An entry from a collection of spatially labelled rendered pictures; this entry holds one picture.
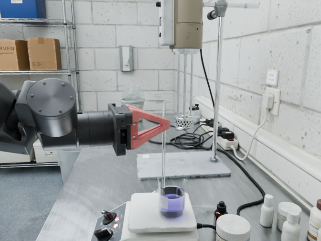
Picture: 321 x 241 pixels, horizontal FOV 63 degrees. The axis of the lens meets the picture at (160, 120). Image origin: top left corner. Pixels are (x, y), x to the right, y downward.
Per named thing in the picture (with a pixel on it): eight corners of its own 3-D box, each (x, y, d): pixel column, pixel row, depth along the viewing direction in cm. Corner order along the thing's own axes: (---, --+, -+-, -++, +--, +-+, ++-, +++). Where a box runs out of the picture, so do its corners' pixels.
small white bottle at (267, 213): (261, 227, 58) (264, 198, 56) (258, 220, 61) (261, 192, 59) (273, 228, 58) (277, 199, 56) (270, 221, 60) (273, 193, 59)
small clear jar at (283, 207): (288, 237, 55) (292, 215, 53) (271, 225, 59) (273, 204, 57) (303, 231, 57) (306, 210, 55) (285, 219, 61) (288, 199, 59)
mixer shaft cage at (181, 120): (175, 129, 84) (176, 49, 78) (172, 124, 91) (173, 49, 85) (196, 128, 85) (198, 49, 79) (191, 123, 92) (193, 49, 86)
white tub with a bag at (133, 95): (125, 124, 146) (124, 85, 141) (118, 118, 159) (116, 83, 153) (149, 121, 152) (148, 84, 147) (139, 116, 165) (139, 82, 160)
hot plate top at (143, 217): (127, 233, 44) (126, 229, 44) (131, 196, 56) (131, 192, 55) (197, 231, 44) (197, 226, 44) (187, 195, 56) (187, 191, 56)
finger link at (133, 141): (161, 100, 49) (111, 102, 47) (174, 107, 43) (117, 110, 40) (161, 135, 51) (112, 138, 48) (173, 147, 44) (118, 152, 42)
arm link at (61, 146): (39, 124, 43) (38, 157, 41) (31, 102, 37) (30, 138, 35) (82, 122, 45) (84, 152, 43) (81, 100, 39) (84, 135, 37)
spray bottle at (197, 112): (193, 123, 149) (194, 104, 146) (193, 121, 152) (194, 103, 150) (200, 123, 148) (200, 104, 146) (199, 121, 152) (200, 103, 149)
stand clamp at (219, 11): (180, 15, 78) (181, -4, 77) (174, 20, 89) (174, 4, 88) (260, 16, 81) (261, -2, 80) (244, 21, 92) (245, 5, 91)
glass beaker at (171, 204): (185, 225, 45) (186, 182, 43) (154, 222, 46) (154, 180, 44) (187, 206, 51) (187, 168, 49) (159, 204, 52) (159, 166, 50)
